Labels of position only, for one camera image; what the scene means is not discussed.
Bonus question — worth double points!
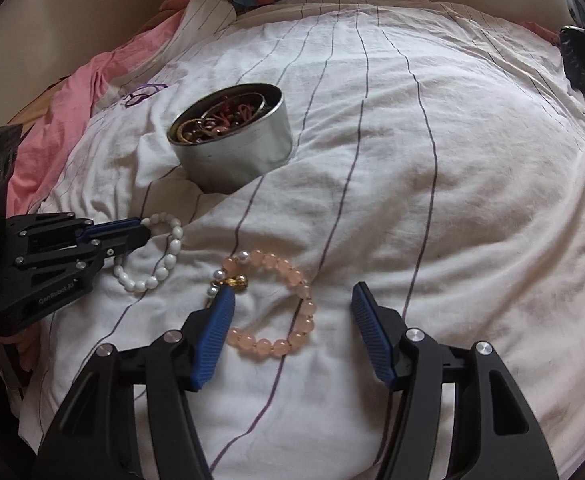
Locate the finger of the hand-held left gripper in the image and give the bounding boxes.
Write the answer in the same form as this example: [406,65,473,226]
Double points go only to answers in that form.
[16,224,152,277]
[5,213,142,249]

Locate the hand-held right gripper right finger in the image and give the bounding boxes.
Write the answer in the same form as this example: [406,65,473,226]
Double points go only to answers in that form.
[351,281,561,480]

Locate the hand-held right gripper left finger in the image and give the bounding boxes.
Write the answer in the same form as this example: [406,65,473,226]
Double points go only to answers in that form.
[32,287,237,480]

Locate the white bead bracelet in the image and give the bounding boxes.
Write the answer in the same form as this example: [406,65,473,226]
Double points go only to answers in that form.
[113,212,184,294]

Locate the pink bead bracelet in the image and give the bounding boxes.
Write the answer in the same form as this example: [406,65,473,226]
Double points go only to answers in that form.
[205,248,316,357]

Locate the heap of mixed jewelry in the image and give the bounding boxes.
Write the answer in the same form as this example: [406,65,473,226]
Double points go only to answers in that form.
[170,88,280,144]

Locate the round metal bowl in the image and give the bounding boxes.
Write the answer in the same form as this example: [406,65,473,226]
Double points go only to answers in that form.
[166,82,293,195]

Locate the person's left hand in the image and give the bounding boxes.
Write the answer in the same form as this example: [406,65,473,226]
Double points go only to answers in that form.
[0,321,42,392]

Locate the pink bed sheet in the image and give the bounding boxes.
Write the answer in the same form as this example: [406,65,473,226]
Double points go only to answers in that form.
[5,0,204,211]

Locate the purple glasses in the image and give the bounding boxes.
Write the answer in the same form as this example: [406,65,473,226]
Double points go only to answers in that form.
[122,82,168,109]

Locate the white striped duvet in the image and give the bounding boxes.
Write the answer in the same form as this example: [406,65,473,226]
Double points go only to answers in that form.
[19,0,585,480]

